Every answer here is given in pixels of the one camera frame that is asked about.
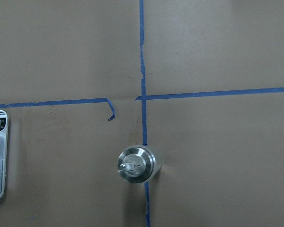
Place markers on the clear glass sauce bottle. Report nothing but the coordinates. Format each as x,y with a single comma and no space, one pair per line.
139,163

